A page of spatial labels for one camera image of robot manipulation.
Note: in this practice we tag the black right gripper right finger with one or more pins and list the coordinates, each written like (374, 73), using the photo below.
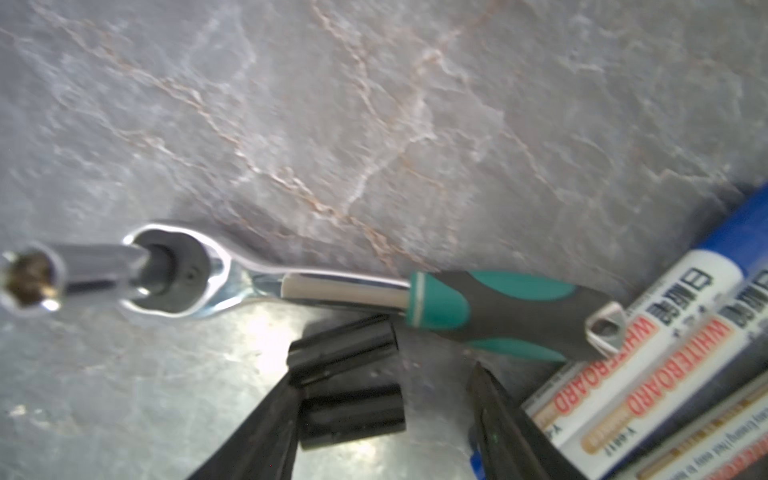
(505, 442)

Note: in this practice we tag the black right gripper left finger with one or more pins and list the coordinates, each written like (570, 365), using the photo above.
(264, 446)

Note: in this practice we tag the black pen cap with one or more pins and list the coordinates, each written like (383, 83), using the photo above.
(350, 416)
(343, 348)

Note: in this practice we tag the white whiteboard marker black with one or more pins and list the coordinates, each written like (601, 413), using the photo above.
(738, 321)

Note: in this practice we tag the white whiteboard marker blue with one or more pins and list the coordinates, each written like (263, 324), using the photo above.
(657, 320)

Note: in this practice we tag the green handled ratchet tool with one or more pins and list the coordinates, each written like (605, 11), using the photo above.
(177, 270)

